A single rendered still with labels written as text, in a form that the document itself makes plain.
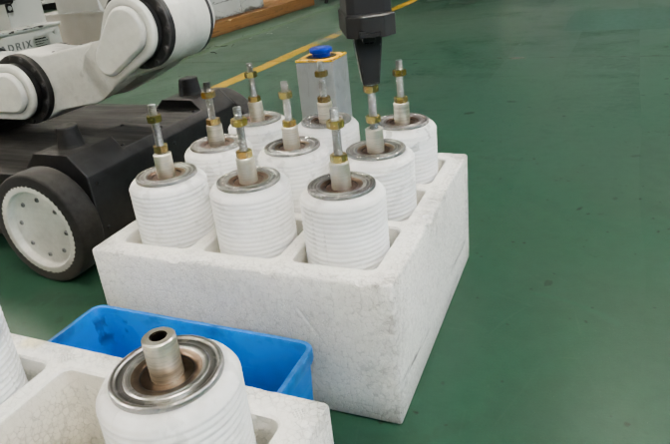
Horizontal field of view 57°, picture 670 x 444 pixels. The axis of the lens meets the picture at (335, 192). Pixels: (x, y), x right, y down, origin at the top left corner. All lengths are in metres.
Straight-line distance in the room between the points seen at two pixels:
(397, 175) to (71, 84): 0.77
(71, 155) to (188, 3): 0.33
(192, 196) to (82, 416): 0.28
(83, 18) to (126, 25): 2.42
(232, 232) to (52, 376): 0.24
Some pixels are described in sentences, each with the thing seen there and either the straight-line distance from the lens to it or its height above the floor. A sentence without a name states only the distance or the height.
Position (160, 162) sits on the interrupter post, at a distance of 0.78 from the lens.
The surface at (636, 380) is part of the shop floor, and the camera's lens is 0.82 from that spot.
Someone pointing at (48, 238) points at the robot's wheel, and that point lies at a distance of 1.16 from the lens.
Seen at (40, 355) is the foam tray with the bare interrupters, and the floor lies 0.18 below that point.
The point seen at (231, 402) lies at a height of 0.24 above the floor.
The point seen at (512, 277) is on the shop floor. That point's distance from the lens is 0.98.
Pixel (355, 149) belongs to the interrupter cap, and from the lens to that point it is 0.78.
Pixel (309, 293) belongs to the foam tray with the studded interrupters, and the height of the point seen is 0.16.
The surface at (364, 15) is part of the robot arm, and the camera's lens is 0.68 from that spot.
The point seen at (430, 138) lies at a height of 0.23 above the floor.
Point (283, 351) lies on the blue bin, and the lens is 0.67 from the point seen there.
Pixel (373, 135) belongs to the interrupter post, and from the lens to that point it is 0.76.
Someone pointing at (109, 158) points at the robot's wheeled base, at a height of 0.19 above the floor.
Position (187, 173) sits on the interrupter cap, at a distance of 0.78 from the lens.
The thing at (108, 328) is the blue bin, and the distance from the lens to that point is 0.82.
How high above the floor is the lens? 0.51
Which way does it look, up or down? 23 degrees down
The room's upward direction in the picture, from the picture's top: 6 degrees counter-clockwise
